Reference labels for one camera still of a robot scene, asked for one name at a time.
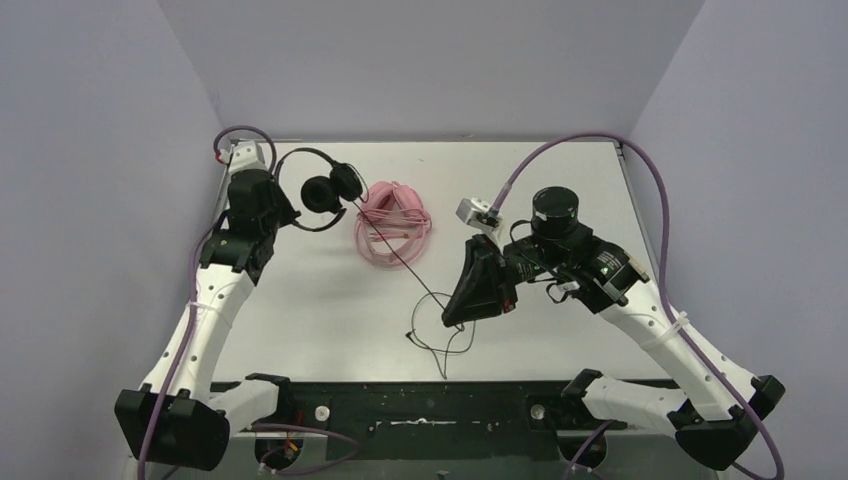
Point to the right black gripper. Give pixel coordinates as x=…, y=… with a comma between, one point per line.
x=487, y=285

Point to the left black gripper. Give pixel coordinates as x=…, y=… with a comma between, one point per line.
x=266, y=192

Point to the black on-ear headphones with cable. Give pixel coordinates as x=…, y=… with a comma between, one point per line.
x=331, y=193

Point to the pink over-ear headphones with cable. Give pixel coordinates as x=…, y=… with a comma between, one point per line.
x=393, y=226

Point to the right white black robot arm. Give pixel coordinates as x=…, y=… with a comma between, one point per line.
x=712, y=409

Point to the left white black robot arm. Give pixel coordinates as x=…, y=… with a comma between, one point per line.
x=225, y=268

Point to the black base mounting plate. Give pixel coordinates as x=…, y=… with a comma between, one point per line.
x=417, y=421

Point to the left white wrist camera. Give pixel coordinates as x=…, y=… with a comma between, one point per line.
x=246, y=155

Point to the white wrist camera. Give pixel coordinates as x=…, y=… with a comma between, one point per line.
x=481, y=215
x=246, y=155

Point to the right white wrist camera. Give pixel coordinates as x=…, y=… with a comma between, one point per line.
x=481, y=215

